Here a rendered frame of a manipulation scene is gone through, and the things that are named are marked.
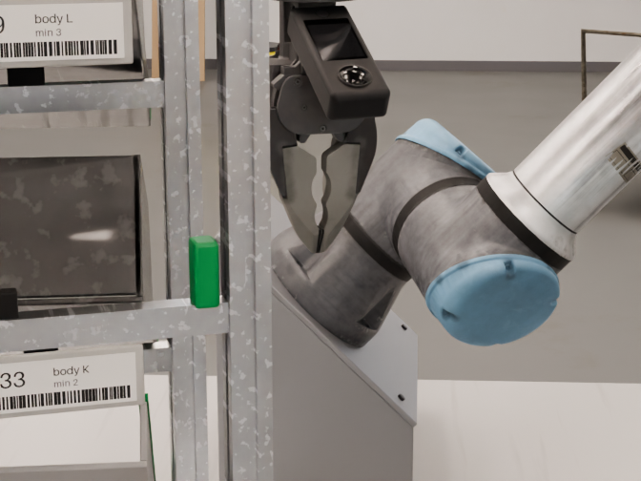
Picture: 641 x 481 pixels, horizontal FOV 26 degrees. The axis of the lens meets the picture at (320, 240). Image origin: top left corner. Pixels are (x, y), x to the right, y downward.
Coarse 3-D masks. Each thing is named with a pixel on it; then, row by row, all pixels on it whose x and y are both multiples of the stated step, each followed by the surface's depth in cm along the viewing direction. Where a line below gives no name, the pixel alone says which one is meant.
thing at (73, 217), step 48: (0, 192) 68; (48, 192) 68; (96, 192) 68; (144, 192) 74; (0, 240) 68; (48, 240) 68; (96, 240) 68; (144, 240) 72; (0, 288) 67; (48, 288) 67; (96, 288) 68; (144, 288) 70
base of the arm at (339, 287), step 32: (352, 224) 143; (288, 256) 144; (320, 256) 144; (352, 256) 143; (384, 256) 143; (288, 288) 143; (320, 288) 142; (352, 288) 143; (384, 288) 145; (320, 320) 143; (352, 320) 144
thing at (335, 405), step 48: (288, 336) 142; (384, 336) 159; (288, 384) 143; (336, 384) 143; (384, 384) 145; (288, 432) 144; (336, 432) 144; (384, 432) 144; (288, 480) 146; (336, 480) 145; (384, 480) 145
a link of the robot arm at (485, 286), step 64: (640, 64) 127; (576, 128) 129; (640, 128) 127; (448, 192) 137; (512, 192) 130; (576, 192) 129; (448, 256) 131; (512, 256) 128; (448, 320) 131; (512, 320) 133
